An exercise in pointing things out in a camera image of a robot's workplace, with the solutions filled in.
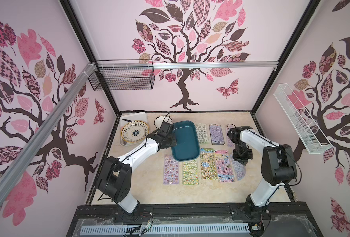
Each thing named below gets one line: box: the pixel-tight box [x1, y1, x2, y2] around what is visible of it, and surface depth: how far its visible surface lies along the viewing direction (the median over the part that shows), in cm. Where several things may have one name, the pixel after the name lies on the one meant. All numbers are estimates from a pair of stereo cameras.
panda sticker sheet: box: [200, 147, 218, 180], surface depth 93 cm
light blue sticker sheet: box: [231, 158, 247, 181], surface depth 86 cm
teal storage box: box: [171, 119, 201, 162], surface depth 89 cm
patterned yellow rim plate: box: [120, 120, 150, 143], surface depth 109 cm
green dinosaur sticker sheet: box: [195, 123, 210, 145], surface depth 109 cm
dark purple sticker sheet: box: [208, 123, 225, 146], surface depth 109 cm
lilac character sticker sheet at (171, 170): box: [163, 155, 180, 185], surface depth 90 cm
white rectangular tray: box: [119, 112, 150, 147], surface depth 112 cm
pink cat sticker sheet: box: [215, 150, 235, 183], surface depth 92 cm
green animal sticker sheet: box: [182, 158, 200, 185], surface depth 89 cm
